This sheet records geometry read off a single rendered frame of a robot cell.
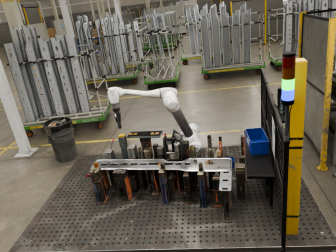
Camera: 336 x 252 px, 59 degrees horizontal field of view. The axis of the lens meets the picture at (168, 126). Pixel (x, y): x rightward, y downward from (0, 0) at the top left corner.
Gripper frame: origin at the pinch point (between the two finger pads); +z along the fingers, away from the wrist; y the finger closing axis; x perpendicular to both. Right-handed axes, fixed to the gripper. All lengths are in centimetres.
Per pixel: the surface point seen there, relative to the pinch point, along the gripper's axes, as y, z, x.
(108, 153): 21.4, 21.6, -9.1
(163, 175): 55, 26, 57
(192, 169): 44, 27, 81
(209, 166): 38, 27, 96
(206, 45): -685, 31, 29
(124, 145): 3.5, 21.9, 2.7
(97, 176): 57, 27, -7
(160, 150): 18, 21, 46
